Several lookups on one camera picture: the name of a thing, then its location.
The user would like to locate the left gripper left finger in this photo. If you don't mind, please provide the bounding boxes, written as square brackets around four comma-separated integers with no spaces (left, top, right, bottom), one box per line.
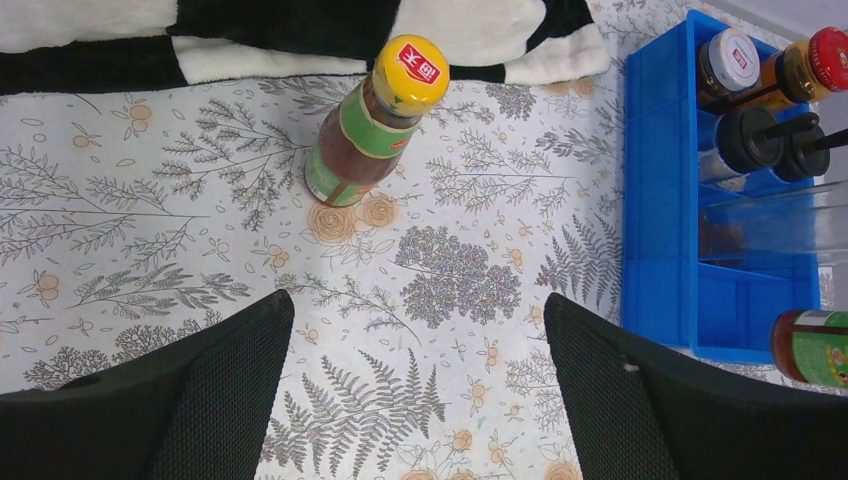
[1,290,295,479]

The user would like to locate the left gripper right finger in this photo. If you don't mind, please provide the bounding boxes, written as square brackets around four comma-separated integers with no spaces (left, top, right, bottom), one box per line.
[544,293,847,479]

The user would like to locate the blue plastic divided bin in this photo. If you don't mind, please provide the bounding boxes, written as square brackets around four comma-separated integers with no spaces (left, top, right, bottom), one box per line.
[621,10,821,364]

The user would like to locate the yellow cap sauce bottle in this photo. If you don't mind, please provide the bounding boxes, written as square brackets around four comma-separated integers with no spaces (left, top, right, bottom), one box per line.
[304,34,450,207]
[770,310,847,389]

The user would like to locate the glass oil bottle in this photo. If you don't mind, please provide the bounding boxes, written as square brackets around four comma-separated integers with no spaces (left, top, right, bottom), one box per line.
[699,180,847,266]

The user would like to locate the black lid shaker jar front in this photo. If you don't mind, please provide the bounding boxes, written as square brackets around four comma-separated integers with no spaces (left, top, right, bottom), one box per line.
[697,106,819,185]

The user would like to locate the black lid shaker jar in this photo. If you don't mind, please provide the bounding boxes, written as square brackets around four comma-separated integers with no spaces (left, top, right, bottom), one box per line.
[773,126,847,183]
[697,106,819,185]

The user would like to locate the yellow cap sauce bottle front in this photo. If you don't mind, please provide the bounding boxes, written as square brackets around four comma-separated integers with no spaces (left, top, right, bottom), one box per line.
[304,34,450,207]

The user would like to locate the white lid brown sauce jar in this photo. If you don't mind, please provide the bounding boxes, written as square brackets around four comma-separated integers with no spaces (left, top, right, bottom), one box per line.
[696,28,761,106]

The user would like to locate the red lid chili sauce jar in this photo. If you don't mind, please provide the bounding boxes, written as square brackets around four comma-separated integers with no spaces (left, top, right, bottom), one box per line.
[707,27,847,115]

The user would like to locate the floral tablecloth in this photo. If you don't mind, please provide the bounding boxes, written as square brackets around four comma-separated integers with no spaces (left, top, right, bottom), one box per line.
[1,1,708,479]

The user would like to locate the black white checkered blanket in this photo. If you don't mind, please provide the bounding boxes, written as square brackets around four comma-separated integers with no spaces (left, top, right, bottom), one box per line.
[1,0,610,95]

